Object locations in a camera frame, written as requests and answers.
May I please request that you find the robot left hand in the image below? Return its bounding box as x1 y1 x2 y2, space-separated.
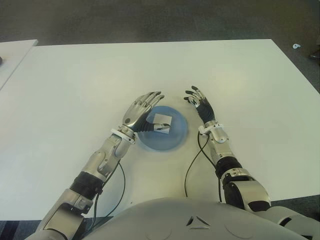
121 91 172 133

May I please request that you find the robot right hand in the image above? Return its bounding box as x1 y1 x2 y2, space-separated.
183 85 216 125

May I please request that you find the white charger block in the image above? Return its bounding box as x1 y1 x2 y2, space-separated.
151 112 173 133

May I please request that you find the blue round plate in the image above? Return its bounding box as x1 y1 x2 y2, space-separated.
137 104 189 152

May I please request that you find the grey robot torso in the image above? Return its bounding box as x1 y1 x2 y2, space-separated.
82 197 308 240

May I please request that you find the white side table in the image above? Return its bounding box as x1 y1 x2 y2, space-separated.
0 38 38 90

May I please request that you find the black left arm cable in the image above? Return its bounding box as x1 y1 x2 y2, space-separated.
91 161 126 231

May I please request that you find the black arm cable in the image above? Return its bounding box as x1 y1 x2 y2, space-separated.
91 161 126 231
183 131 226 203

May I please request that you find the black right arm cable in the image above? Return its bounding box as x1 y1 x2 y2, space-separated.
183 131 226 203

